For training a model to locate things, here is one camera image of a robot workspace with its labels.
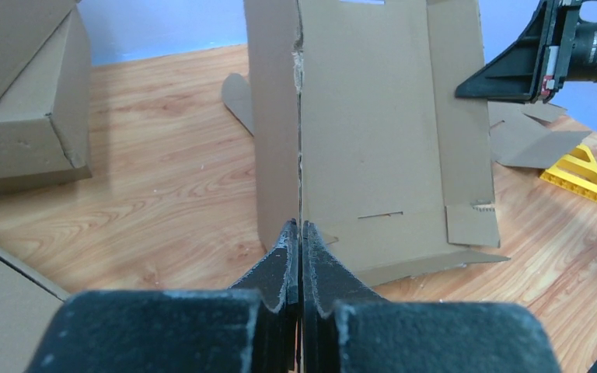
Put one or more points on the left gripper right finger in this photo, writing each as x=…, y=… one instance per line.
x=347, y=327

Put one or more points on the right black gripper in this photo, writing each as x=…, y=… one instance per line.
x=535, y=67

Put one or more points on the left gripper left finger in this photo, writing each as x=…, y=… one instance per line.
x=247, y=327

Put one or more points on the cardboard box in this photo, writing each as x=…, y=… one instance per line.
x=357, y=129
x=25, y=25
x=28, y=301
x=44, y=116

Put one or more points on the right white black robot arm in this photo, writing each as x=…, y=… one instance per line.
x=583, y=67

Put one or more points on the flat cardboard sheet underneath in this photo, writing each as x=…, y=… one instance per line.
x=520, y=139

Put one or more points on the yellow triangle piece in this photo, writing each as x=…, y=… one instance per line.
x=575, y=172

